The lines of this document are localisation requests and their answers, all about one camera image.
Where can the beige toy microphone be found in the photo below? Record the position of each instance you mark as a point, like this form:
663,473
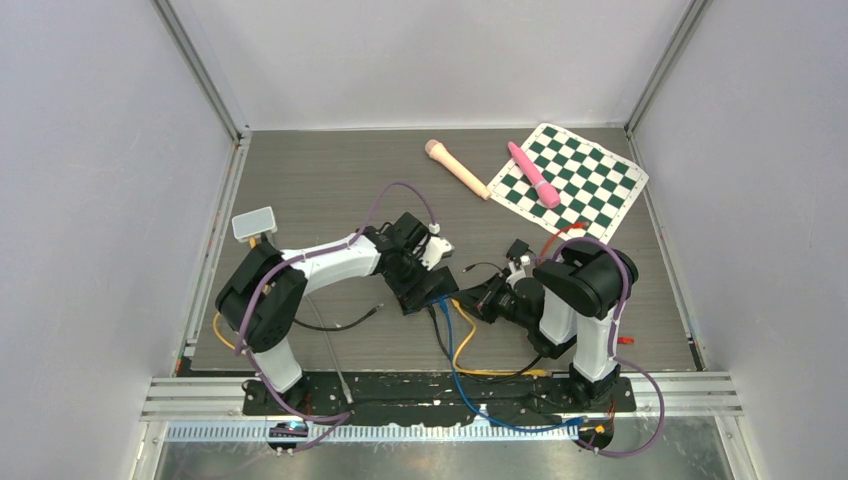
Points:
439,153

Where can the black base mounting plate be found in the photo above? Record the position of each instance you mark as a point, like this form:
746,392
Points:
431,399

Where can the black network switch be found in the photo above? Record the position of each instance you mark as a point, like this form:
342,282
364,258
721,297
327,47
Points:
433,286

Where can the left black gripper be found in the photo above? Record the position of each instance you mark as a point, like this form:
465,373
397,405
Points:
399,288

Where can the aluminium front rail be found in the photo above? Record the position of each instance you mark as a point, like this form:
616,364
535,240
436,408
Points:
211,408

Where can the green white checkerboard mat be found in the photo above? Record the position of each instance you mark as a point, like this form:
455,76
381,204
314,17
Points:
597,187

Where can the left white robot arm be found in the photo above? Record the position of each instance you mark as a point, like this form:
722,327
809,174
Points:
262,297

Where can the white small router box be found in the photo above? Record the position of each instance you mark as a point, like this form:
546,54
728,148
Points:
254,223

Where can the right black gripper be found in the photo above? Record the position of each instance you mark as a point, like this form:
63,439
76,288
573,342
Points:
479,302

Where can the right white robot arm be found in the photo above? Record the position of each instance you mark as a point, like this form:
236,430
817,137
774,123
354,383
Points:
572,300

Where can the pink toy microphone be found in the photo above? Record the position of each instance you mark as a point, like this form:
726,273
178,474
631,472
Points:
548,196

